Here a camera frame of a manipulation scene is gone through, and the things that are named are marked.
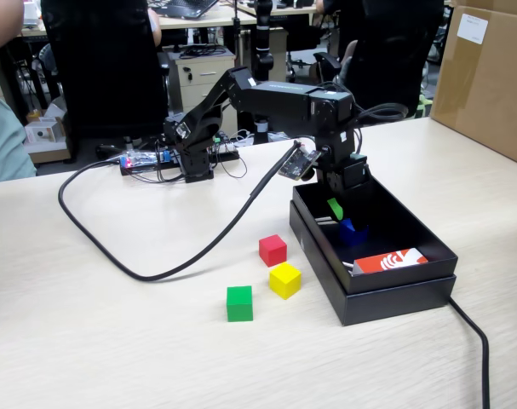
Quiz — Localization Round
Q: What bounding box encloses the yellow wooden cube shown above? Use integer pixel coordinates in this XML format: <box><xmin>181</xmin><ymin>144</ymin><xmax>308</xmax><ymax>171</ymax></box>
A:
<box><xmin>268</xmin><ymin>262</ymin><xmax>302</xmax><ymax>301</ymax></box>

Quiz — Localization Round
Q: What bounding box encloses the black laptop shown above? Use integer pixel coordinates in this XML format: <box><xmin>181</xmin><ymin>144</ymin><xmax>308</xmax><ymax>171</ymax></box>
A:
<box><xmin>149</xmin><ymin>0</ymin><xmax>221</xmax><ymax>20</ymax></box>

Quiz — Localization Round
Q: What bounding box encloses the bare person forearm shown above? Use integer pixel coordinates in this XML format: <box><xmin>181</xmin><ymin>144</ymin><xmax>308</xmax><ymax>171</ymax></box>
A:
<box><xmin>0</xmin><ymin>0</ymin><xmax>25</xmax><ymax>55</ymax></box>

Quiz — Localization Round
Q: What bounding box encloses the green black patterned bag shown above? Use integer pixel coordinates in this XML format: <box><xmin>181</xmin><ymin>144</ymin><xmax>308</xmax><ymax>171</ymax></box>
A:
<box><xmin>413</xmin><ymin>94</ymin><xmax>434</xmax><ymax>119</ymax></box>

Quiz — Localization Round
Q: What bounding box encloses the red wooden cube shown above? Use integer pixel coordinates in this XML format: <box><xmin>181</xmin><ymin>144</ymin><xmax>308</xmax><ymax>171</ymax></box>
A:
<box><xmin>258</xmin><ymin>233</ymin><xmax>288</xmax><ymax>268</ymax></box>

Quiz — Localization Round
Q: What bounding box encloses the orange white card packet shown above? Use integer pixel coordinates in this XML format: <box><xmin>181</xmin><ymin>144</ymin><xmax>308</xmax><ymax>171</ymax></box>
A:
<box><xmin>352</xmin><ymin>247</ymin><xmax>429</xmax><ymax>277</ymax></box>

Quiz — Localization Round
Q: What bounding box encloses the black robot wire bundle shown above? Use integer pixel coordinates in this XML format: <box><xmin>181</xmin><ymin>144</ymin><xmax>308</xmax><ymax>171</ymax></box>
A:
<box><xmin>353</xmin><ymin>103</ymin><xmax>409</xmax><ymax>127</ymax></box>

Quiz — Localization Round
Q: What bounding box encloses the person torso teal shirt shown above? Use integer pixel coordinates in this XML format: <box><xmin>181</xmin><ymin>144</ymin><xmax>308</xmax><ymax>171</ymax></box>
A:
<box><xmin>0</xmin><ymin>55</ymin><xmax>37</xmax><ymax>185</ymax></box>

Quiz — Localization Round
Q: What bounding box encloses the black power strip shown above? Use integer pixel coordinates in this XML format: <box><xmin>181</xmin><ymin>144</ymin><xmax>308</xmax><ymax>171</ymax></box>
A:
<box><xmin>120</xmin><ymin>153</ymin><xmax>241</xmax><ymax>176</ymax></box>

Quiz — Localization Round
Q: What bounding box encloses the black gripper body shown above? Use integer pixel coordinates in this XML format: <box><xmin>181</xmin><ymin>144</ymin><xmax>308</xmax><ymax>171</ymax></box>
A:
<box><xmin>319</xmin><ymin>154</ymin><xmax>371</xmax><ymax>202</ymax></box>

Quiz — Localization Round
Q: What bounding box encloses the beige office desk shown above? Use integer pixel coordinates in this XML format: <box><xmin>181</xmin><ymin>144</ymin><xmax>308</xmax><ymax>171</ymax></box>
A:
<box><xmin>19</xmin><ymin>2</ymin><xmax>259</xmax><ymax>39</ymax></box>

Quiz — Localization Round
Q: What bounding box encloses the thick black sleeved camera cable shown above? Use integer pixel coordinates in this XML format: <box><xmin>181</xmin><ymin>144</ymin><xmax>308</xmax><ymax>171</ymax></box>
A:
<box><xmin>57</xmin><ymin>139</ymin><xmax>304</xmax><ymax>283</ymax></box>

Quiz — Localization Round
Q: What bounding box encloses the beige drawer cabinet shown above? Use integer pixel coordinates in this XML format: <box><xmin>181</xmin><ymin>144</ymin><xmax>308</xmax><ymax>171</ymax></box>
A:
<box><xmin>168</xmin><ymin>47</ymin><xmax>238</xmax><ymax>137</ymax></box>

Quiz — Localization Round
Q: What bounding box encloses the black cardboard box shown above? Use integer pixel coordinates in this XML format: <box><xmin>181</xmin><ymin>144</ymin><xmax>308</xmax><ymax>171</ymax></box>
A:
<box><xmin>289</xmin><ymin>172</ymin><xmax>459</xmax><ymax>327</ymax></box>

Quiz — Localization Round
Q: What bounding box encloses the forearm of seated person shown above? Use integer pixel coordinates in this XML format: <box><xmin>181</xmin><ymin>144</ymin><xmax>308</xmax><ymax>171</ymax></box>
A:
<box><xmin>148</xmin><ymin>8</ymin><xmax>163</xmax><ymax>47</ymax></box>

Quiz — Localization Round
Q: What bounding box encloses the black office chair with armrest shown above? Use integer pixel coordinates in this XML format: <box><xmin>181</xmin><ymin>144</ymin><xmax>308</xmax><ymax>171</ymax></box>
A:
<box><xmin>313</xmin><ymin>0</ymin><xmax>445</xmax><ymax>127</ymax></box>

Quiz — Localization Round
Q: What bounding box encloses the large brown cardboard carton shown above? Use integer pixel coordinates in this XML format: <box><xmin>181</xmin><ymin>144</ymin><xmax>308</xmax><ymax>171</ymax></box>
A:
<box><xmin>428</xmin><ymin>0</ymin><xmax>517</xmax><ymax>170</ymax></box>

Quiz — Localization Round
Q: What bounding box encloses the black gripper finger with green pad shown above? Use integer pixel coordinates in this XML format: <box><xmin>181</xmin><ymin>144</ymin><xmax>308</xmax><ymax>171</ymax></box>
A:
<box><xmin>345</xmin><ymin>185</ymin><xmax>371</xmax><ymax>233</ymax></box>
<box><xmin>325</xmin><ymin>196</ymin><xmax>344</xmax><ymax>222</ymax></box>

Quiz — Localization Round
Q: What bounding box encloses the white shipping label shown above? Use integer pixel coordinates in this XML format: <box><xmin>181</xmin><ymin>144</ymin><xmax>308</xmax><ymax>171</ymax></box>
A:
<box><xmin>456</xmin><ymin>12</ymin><xmax>489</xmax><ymax>46</ymax></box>

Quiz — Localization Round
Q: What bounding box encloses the small white product box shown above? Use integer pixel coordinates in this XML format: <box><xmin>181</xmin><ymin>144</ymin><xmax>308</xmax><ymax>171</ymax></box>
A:
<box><xmin>24</xmin><ymin>118</ymin><xmax>67</xmax><ymax>146</ymax></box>

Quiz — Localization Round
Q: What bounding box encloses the large black office chair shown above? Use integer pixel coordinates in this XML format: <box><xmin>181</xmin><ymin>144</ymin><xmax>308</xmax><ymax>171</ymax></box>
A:
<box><xmin>40</xmin><ymin>0</ymin><xmax>170</xmax><ymax>165</ymax></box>

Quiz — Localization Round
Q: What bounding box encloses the controller board with red light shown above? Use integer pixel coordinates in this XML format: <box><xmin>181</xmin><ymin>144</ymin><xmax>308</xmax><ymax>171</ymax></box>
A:
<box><xmin>119</xmin><ymin>149</ymin><xmax>176</xmax><ymax>168</ymax></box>

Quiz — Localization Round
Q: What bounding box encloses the blue wooden cube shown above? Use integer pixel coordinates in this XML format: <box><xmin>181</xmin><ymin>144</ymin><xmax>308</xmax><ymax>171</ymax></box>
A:
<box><xmin>338</xmin><ymin>218</ymin><xmax>370</xmax><ymax>247</ymax></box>

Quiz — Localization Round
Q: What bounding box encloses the green camera circuit board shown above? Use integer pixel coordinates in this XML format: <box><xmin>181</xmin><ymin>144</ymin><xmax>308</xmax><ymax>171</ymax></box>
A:
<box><xmin>277</xmin><ymin>142</ymin><xmax>323</xmax><ymax>182</ymax></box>

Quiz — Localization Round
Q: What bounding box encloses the green wooden cube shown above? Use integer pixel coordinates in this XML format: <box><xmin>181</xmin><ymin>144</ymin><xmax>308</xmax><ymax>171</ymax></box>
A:
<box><xmin>226</xmin><ymin>285</ymin><xmax>254</xmax><ymax>323</ymax></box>

